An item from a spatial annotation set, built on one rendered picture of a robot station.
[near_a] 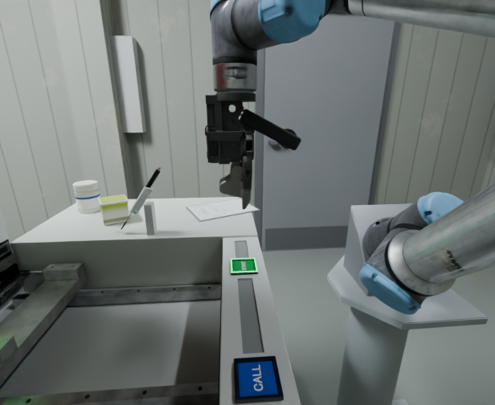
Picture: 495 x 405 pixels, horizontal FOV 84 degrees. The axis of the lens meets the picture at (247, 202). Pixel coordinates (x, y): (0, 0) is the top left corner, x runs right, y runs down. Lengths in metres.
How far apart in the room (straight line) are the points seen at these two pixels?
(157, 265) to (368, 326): 0.60
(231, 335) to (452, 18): 0.50
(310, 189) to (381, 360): 1.81
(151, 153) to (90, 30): 0.91
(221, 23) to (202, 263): 0.55
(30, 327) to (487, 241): 0.75
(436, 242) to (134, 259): 0.67
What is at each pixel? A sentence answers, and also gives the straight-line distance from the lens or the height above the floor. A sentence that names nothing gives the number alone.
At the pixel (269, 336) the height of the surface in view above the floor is 0.96.
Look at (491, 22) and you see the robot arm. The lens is 0.44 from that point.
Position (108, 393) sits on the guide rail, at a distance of 0.58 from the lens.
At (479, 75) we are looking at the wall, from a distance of 3.27.
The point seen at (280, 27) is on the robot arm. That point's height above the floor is 1.38.
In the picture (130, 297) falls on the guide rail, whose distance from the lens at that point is 0.78.
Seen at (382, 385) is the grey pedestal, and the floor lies 0.52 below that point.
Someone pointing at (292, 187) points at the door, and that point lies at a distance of 2.50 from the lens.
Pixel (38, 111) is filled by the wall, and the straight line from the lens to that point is 2.77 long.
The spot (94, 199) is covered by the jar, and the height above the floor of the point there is 1.01.
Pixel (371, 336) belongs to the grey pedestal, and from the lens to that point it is 0.91.
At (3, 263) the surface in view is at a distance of 0.88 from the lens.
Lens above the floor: 1.28
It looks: 18 degrees down
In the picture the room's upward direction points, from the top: straight up
